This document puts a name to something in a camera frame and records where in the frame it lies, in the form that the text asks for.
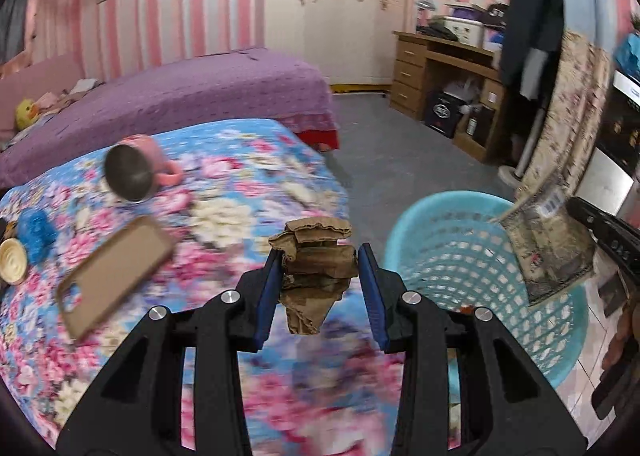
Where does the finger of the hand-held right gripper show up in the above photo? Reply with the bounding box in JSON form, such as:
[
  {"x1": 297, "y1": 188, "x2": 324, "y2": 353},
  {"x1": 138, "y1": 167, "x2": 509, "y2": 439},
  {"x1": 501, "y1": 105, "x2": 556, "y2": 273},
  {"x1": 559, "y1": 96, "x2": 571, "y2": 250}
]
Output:
[{"x1": 565, "y1": 196, "x2": 640, "y2": 283}]

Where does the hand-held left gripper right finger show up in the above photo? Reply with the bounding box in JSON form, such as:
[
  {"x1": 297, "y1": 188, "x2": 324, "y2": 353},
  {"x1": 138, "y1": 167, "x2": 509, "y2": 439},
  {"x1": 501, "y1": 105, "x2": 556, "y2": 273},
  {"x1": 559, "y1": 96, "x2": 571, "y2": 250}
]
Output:
[{"x1": 357, "y1": 243, "x2": 587, "y2": 456}]

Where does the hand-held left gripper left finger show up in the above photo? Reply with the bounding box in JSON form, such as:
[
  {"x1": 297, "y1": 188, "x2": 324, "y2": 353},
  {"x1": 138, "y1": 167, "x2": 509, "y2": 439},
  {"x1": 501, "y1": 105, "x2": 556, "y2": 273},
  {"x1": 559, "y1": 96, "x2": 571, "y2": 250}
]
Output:
[{"x1": 56, "y1": 248, "x2": 282, "y2": 456}]

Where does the brown paper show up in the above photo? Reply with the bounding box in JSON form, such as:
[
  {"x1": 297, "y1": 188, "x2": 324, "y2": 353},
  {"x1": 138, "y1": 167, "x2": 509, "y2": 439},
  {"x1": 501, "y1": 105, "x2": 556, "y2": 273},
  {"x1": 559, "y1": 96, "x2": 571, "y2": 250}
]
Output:
[{"x1": 268, "y1": 217, "x2": 359, "y2": 336}]

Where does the light blue plastic basket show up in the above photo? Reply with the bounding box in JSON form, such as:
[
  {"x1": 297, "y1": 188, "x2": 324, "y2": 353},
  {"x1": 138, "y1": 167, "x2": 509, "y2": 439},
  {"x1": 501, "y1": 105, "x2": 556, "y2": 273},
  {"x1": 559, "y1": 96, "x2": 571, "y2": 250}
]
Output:
[{"x1": 384, "y1": 191, "x2": 591, "y2": 387}]

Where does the blue fluffy scrunchie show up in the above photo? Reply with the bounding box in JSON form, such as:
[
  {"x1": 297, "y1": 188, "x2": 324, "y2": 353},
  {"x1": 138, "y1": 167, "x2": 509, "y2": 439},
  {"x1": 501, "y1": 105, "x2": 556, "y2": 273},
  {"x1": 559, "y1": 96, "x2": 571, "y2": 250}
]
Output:
[{"x1": 19, "y1": 212, "x2": 57, "y2": 262}]

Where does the round cream lid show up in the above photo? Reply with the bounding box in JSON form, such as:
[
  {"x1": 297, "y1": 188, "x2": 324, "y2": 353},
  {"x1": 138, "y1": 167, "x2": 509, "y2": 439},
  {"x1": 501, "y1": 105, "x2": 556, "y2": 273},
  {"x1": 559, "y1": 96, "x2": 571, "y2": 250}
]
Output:
[{"x1": 0, "y1": 237, "x2": 29, "y2": 286}]

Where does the blue floral blanket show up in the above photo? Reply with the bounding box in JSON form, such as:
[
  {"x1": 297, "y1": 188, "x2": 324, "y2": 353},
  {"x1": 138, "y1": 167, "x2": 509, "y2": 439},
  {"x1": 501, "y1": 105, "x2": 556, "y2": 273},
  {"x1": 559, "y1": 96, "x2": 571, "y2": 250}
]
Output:
[{"x1": 0, "y1": 118, "x2": 461, "y2": 456}]

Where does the dark glass cabinet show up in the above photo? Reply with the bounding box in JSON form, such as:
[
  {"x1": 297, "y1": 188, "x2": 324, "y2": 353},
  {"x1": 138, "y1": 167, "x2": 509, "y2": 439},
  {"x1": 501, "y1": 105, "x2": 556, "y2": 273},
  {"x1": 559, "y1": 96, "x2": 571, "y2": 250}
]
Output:
[{"x1": 575, "y1": 68, "x2": 640, "y2": 229}]

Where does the white floor stand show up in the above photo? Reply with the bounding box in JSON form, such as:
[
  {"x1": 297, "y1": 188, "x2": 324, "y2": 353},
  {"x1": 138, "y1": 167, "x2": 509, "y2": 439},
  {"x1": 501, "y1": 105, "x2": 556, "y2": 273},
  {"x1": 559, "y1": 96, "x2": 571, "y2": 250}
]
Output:
[{"x1": 497, "y1": 98, "x2": 546, "y2": 187}]

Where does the beige floral curtain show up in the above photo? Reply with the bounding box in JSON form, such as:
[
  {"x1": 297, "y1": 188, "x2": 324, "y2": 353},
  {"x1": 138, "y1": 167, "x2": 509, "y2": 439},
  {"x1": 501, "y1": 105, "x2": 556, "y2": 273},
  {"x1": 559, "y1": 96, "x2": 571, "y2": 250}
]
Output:
[{"x1": 515, "y1": 28, "x2": 616, "y2": 217}]

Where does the brown phone case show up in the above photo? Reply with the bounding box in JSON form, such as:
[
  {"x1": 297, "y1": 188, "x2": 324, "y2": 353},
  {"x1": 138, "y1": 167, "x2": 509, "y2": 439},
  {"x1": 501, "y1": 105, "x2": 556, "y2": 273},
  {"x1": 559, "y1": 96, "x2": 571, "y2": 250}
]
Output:
[{"x1": 56, "y1": 216, "x2": 176, "y2": 341}]

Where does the blue plastic bag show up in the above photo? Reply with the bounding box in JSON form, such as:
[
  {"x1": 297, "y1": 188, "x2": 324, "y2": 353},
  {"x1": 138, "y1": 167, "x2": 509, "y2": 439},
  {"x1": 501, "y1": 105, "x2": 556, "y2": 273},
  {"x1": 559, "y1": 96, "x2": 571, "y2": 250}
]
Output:
[{"x1": 614, "y1": 33, "x2": 640, "y2": 72}]

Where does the black paper bag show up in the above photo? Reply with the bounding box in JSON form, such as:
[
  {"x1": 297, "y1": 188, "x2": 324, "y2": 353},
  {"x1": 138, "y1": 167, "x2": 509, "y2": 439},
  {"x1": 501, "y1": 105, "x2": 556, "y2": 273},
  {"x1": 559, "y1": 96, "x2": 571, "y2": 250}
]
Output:
[{"x1": 425, "y1": 90, "x2": 464, "y2": 139}]

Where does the small white fan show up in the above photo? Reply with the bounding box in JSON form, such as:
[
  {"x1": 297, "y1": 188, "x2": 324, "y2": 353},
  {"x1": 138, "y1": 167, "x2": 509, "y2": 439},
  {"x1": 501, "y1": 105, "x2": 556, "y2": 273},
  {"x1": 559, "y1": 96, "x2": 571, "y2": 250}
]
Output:
[{"x1": 442, "y1": 78, "x2": 481, "y2": 105}]

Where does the bed with purple dotted sheet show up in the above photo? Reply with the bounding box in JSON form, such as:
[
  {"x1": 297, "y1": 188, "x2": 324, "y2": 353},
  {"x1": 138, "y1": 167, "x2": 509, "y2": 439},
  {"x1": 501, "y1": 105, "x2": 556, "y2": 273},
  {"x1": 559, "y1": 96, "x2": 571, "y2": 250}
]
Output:
[{"x1": 0, "y1": 47, "x2": 341, "y2": 189}]

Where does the dark hanging jacket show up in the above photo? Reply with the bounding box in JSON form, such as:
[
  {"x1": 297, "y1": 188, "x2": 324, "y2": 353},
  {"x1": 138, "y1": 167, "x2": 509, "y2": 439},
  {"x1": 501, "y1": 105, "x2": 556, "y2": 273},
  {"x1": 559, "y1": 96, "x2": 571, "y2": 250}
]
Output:
[{"x1": 500, "y1": 0, "x2": 564, "y2": 100}]

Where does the wooden desk with drawers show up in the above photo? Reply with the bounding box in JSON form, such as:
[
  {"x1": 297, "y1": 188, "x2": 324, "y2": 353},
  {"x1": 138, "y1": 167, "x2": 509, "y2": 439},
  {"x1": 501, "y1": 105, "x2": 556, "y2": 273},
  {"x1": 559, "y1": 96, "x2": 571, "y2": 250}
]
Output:
[{"x1": 390, "y1": 31, "x2": 519, "y2": 162}]

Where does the black cap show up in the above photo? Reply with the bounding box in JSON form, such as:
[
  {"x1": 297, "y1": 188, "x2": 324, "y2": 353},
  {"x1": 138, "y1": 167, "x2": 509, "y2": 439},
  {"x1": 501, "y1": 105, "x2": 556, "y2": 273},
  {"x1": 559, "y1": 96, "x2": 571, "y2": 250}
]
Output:
[{"x1": 482, "y1": 3, "x2": 511, "y2": 30}]

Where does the white storage box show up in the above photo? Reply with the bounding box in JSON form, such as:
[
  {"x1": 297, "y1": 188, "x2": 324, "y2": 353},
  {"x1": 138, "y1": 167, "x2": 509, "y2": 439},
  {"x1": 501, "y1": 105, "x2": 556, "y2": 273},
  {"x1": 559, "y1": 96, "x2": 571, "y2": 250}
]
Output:
[{"x1": 442, "y1": 16, "x2": 486, "y2": 48}]

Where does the purple cloth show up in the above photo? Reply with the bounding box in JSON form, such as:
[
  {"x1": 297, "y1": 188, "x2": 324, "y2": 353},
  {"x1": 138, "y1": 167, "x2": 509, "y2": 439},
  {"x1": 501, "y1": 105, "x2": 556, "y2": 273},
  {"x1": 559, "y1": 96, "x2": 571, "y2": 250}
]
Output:
[{"x1": 447, "y1": 3, "x2": 483, "y2": 20}]

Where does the dark cloth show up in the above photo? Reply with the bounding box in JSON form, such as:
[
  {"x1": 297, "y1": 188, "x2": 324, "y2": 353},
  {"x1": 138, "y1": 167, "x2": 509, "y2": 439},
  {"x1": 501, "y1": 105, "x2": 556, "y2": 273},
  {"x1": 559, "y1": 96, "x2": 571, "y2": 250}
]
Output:
[{"x1": 417, "y1": 21, "x2": 458, "y2": 42}]

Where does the white wardrobe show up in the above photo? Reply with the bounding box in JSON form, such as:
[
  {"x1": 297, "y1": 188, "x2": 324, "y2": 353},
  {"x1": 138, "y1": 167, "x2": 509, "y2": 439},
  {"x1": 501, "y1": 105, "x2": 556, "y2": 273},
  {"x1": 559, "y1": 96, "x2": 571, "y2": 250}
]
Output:
[{"x1": 265, "y1": 0, "x2": 426, "y2": 87}]

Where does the desk lamp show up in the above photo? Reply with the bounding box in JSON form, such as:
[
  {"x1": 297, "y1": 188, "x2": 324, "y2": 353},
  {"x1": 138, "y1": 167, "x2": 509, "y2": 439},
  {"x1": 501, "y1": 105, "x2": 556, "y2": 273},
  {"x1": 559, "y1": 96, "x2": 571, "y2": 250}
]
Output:
[{"x1": 415, "y1": 0, "x2": 437, "y2": 34}]

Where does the yellow duck plush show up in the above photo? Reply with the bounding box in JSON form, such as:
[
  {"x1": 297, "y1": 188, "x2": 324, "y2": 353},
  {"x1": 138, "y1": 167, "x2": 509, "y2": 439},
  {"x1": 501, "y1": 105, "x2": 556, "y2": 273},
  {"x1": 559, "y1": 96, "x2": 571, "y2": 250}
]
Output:
[{"x1": 15, "y1": 100, "x2": 41, "y2": 131}]

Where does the pink headboard cover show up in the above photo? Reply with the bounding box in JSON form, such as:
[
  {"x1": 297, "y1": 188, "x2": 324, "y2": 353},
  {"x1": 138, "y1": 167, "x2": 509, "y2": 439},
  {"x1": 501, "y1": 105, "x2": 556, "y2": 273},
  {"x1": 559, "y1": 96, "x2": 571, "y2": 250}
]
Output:
[{"x1": 0, "y1": 54, "x2": 86, "y2": 132}]

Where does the metal mug with pink handle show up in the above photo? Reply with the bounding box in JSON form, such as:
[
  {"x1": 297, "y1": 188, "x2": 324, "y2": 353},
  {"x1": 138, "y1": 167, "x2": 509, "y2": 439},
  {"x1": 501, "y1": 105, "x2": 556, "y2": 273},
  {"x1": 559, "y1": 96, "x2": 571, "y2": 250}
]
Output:
[{"x1": 103, "y1": 134, "x2": 182, "y2": 203}]

